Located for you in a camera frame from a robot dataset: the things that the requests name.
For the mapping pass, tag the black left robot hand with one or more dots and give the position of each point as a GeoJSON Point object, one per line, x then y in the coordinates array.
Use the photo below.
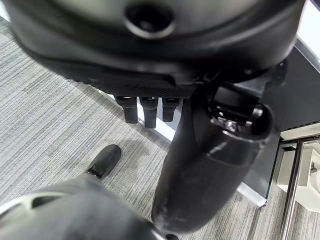
{"type": "Point", "coordinates": [150, 50]}

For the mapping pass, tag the dark robot foot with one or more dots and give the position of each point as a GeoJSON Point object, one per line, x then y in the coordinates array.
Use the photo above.
{"type": "Point", "coordinates": [105, 160]}

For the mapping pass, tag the silver robot leg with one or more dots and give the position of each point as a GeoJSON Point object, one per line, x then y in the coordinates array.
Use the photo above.
{"type": "Point", "coordinates": [72, 215]}

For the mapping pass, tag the white shelf unit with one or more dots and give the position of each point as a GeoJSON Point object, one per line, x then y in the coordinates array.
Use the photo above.
{"type": "Point", "coordinates": [305, 165]}

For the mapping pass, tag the chrome metal pole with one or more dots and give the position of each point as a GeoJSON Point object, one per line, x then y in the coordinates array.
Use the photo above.
{"type": "Point", "coordinates": [291, 190]}

